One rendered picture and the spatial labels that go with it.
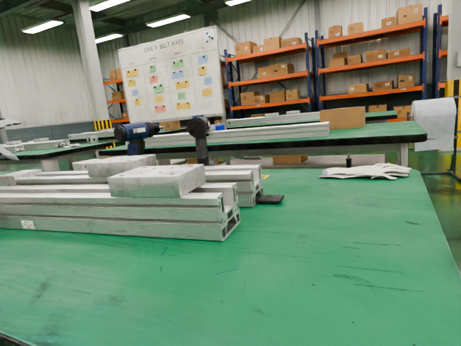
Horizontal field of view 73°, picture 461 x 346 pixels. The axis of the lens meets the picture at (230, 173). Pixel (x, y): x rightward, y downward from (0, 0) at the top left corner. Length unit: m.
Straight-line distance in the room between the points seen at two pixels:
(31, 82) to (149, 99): 10.28
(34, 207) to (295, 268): 0.61
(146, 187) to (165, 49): 3.63
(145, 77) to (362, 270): 4.08
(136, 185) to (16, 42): 13.89
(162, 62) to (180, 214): 3.68
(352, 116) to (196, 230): 2.05
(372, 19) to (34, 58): 11.98
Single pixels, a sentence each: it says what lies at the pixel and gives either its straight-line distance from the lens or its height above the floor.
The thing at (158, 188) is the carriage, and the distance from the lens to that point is 0.59.
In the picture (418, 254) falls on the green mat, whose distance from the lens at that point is 0.53.
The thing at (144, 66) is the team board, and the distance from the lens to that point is 4.37.
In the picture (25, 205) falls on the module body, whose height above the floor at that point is 0.84.
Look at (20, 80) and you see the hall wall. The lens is 14.12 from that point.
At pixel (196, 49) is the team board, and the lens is 3.92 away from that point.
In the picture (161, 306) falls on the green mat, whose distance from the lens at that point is 0.43.
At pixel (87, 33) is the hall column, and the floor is 3.31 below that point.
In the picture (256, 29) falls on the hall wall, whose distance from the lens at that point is 11.98.
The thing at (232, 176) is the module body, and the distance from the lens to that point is 0.73.
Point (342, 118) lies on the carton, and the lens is 2.52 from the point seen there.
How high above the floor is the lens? 1.01
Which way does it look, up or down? 11 degrees down
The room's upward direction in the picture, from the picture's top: 6 degrees counter-clockwise
